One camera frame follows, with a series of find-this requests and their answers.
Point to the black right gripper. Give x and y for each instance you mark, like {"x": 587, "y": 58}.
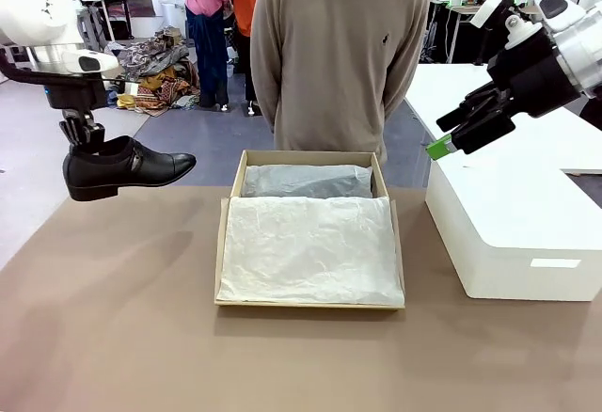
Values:
{"x": 536, "y": 75}

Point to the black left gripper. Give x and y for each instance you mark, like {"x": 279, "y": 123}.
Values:
{"x": 75, "y": 94}

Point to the black leather buckle shoe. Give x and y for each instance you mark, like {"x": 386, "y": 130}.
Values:
{"x": 117, "y": 172}

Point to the white tissue paper sheet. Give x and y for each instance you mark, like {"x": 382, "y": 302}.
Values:
{"x": 305, "y": 247}

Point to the cardboard shoe box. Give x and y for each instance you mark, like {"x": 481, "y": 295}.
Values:
{"x": 305, "y": 306}

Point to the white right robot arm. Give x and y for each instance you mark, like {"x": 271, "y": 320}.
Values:
{"x": 581, "y": 40}

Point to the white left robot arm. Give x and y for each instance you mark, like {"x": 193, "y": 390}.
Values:
{"x": 37, "y": 12}

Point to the white foam box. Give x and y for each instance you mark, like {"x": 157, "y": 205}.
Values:
{"x": 494, "y": 271}

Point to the white side table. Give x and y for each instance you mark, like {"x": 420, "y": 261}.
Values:
{"x": 470, "y": 78}

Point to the pile of patterned cloths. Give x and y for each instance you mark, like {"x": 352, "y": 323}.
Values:
{"x": 160, "y": 73}

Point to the white waste bin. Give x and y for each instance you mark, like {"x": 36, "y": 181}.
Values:
{"x": 173, "y": 17}

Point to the person in beige sweater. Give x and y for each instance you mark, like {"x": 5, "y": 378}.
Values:
{"x": 329, "y": 54}

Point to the person in pink hoodie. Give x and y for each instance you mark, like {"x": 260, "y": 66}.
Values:
{"x": 202, "y": 7}

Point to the person in orange top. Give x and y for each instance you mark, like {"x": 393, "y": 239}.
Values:
{"x": 247, "y": 3}

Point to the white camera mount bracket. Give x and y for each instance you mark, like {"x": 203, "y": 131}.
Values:
{"x": 519, "y": 31}

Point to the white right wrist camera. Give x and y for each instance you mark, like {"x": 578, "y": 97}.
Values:
{"x": 486, "y": 10}

